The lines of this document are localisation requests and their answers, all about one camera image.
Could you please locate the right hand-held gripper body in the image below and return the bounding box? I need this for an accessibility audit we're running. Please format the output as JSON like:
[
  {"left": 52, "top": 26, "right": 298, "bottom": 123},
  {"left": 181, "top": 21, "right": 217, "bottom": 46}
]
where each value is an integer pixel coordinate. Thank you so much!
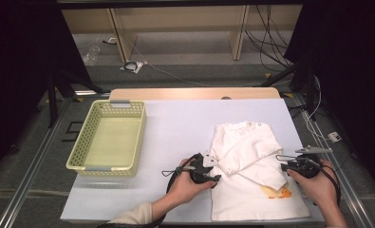
[{"left": 281, "top": 144, "right": 333, "bottom": 180}]

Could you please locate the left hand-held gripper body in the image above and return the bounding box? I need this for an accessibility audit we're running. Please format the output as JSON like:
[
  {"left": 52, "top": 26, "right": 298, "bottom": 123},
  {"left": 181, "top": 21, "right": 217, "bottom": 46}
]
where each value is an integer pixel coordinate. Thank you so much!
[{"left": 188, "top": 152, "right": 220, "bottom": 185}]

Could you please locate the white baby shirt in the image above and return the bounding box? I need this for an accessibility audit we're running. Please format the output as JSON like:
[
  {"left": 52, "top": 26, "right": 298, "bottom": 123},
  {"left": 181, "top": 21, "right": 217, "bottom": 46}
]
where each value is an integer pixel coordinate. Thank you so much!
[{"left": 208, "top": 121, "right": 312, "bottom": 222}]

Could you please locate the pale green plastic basket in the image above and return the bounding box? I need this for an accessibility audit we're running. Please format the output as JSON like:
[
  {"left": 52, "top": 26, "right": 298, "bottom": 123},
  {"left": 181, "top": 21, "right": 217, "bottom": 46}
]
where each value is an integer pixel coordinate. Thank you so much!
[{"left": 66, "top": 99, "right": 147, "bottom": 178}]

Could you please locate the person's right hand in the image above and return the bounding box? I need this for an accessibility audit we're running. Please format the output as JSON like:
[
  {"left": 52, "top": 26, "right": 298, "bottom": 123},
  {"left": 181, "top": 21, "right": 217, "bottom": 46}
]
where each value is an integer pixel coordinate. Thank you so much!
[{"left": 285, "top": 158, "right": 340, "bottom": 211}]

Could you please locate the person's left hand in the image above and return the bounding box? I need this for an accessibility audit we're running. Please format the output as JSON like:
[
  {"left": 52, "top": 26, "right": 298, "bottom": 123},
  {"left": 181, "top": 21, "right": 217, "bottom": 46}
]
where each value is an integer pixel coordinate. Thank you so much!
[{"left": 166, "top": 158, "right": 220, "bottom": 207}]

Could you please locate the white power adapter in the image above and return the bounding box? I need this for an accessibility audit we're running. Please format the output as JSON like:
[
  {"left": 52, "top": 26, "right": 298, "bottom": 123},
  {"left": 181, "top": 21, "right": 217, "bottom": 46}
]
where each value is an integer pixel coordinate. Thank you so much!
[{"left": 327, "top": 131, "right": 343, "bottom": 143}]

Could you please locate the white table mat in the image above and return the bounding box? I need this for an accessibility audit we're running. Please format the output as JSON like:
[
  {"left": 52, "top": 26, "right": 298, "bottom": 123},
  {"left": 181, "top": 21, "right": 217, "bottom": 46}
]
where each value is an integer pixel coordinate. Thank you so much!
[{"left": 60, "top": 98, "right": 335, "bottom": 224}]

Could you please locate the black metal stand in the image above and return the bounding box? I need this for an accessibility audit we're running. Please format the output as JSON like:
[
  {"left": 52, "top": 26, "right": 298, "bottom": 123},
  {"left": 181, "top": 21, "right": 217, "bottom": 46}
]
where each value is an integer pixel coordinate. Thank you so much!
[
  {"left": 260, "top": 56, "right": 318, "bottom": 122},
  {"left": 46, "top": 69, "right": 111, "bottom": 128}
]

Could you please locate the black curtain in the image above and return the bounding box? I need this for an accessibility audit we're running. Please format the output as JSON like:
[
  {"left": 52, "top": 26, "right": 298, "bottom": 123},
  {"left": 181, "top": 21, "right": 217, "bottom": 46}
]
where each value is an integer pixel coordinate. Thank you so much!
[
  {"left": 0, "top": 0, "right": 93, "bottom": 179},
  {"left": 284, "top": 0, "right": 375, "bottom": 201}
]

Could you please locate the light wooden desk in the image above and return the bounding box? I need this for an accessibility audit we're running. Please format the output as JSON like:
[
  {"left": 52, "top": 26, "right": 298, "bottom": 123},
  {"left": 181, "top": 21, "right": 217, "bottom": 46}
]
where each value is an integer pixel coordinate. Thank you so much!
[{"left": 61, "top": 4, "right": 303, "bottom": 63}]

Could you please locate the clear plastic bag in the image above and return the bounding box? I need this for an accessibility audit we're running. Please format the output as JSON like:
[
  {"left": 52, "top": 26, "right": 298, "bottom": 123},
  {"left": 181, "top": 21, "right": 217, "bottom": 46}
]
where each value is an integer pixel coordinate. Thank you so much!
[{"left": 82, "top": 44, "right": 102, "bottom": 67}]

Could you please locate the right hand-held gripper cable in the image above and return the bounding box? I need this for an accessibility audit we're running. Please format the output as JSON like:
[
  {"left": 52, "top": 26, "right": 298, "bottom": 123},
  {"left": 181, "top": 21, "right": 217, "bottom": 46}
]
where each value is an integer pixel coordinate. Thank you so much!
[{"left": 314, "top": 159, "right": 342, "bottom": 207}]

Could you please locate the hand-held gripper cable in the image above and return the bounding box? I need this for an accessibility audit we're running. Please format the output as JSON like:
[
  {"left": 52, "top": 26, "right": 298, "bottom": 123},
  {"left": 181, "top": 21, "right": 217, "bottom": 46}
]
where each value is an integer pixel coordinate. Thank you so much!
[
  {"left": 314, "top": 159, "right": 342, "bottom": 207},
  {"left": 96, "top": 153, "right": 202, "bottom": 228}
]

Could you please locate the left hand-held gripper cable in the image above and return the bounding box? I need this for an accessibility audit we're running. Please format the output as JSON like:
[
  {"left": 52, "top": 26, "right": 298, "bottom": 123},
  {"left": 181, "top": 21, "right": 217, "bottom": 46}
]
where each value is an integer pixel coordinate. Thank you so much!
[{"left": 96, "top": 153, "right": 202, "bottom": 228}]

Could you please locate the aluminium floor rail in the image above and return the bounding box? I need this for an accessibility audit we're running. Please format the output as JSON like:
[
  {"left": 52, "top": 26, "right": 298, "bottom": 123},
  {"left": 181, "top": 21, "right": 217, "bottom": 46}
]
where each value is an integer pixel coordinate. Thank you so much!
[
  {"left": 0, "top": 98, "right": 74, "bottom": 228},
  {"left": 293, "top": 93, "right": 375, "bottom": 228}
]

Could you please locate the white adapter cable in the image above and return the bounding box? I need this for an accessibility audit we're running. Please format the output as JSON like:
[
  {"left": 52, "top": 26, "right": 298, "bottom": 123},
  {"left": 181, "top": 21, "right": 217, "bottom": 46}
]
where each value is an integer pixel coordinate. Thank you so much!
[{"left": 305, "top": 75, "right": 332, "bottom": 141}]

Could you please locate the thin white floor cable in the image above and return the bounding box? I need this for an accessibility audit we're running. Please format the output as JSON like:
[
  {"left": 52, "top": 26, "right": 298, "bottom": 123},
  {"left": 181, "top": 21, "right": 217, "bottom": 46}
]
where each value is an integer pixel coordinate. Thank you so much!
[{"left": 133, "top": 47, "right": 272, "bottom": 88}]

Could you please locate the bundle of black cables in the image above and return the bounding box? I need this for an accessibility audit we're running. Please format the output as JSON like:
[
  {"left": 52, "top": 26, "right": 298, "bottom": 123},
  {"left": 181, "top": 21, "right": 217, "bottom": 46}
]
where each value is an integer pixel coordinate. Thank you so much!
[{"left": 245, "top": 4, "right": 298, "bottom": 72}]

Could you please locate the plastic bag with black cable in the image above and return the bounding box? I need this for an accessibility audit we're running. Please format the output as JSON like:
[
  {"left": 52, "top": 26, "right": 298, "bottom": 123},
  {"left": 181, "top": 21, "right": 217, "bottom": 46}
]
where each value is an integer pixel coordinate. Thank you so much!
[{"left": 120, "top": 60, "right": 144, "bottom": 74}]

